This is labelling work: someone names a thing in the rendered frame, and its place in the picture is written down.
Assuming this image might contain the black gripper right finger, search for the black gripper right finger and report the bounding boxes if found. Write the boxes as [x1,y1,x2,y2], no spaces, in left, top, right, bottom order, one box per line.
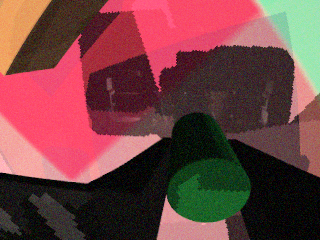
[228,140,320,240]

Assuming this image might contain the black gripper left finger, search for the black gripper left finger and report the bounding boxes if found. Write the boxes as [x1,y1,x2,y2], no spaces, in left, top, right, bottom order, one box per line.
[0,137,172,240]

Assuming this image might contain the green cylinder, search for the green cylinder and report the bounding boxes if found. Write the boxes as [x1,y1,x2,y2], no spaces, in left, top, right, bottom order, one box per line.
[167,112,251,223]

